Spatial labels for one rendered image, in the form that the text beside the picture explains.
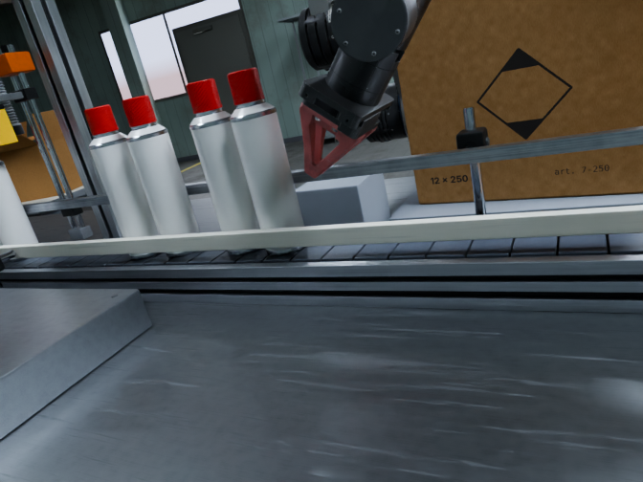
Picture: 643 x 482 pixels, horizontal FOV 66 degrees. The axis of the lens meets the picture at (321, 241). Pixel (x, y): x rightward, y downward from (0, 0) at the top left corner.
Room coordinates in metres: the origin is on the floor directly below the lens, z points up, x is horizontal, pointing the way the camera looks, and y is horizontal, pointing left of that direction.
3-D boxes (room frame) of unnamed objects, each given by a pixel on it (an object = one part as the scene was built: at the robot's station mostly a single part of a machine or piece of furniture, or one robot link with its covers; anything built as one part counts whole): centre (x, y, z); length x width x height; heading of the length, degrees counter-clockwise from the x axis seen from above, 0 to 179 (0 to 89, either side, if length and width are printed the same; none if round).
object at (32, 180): (2.55, 1.27, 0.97); 0.51 x 0.42 x 0.37; 162
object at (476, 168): (0.53, -0.18, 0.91); 0.07 x 0.03 x 0.17; 150
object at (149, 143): (0.65, 0.18, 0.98); 0.05 x 0.05 x 0.20
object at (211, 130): (0.60, 0.09, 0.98); 0.05 x 0.05 x 0.20
